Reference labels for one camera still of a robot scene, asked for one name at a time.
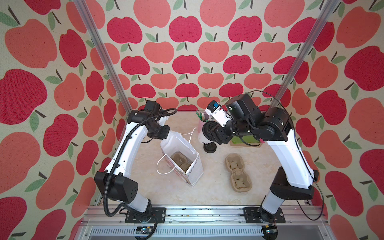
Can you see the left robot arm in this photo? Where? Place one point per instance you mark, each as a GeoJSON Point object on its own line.
{"type": "Point", "coordinates": [117, 188]}

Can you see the aluminium frame post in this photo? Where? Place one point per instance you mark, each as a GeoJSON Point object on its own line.
{"type": "Point", "coordinates": [319, 24]}
{"type": "Point", "coordinates": [90, 24]}

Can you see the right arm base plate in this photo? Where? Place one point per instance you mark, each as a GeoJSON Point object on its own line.
{"type": "Point", "coordinates": [255, 216]}

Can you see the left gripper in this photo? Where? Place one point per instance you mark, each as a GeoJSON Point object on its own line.
{"type": "Point", "coordinates": [164, 135]}

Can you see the pink cup holder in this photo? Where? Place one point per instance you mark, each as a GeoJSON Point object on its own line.
{"type": "Point", "coordinates": [201, 124]}

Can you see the black coffee cup lid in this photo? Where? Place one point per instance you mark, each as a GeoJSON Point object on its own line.
{"type": "Point", "coordinates": [209, 130]}

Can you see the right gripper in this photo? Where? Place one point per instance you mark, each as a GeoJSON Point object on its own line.
{"type": "Point", "coordinates": [221, 136]}

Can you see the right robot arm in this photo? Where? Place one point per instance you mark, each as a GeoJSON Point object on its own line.
{"type": "Point", "coordinates": [294, 179]}

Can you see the left aluminium frame post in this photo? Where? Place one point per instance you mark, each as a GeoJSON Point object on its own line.
{"type": "Point", "coordinates": [90, 24]}

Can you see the aluminium front rail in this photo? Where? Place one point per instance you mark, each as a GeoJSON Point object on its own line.
{"type": "Point", "coordinates": [204, 223]}

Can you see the white patterned gift bag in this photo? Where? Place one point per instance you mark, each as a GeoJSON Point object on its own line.
{"type": "Point", "coordinates": [177, 142]}

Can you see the single cardboard cup carrier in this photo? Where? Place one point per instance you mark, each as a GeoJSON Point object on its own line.
{"type": "Point", "coordinates": [182, 161]}

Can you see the white paper coffee cup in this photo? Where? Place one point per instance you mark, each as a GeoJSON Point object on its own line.
{"type": "Point", "coordinates": [202, 139]}

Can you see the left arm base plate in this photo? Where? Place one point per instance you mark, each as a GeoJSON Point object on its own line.
{"type": "Point", "coordinates": [156, 215]}

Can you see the green napkin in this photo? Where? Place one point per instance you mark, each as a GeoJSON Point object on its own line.
{"type": "Point", "coordinates": [248, 139]}

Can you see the brown cardboard tray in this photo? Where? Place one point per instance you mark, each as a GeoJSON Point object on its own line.
{"type": "Point", "coordinates": [244, 145]}

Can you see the right aluminium frame post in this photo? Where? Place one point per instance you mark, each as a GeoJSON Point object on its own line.
{"type": "Point", "coordinates": [319, 24]}

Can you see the stack of black lids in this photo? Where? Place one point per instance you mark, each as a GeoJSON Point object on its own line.
{"type": "Point", "coordinates": [210, 148]}

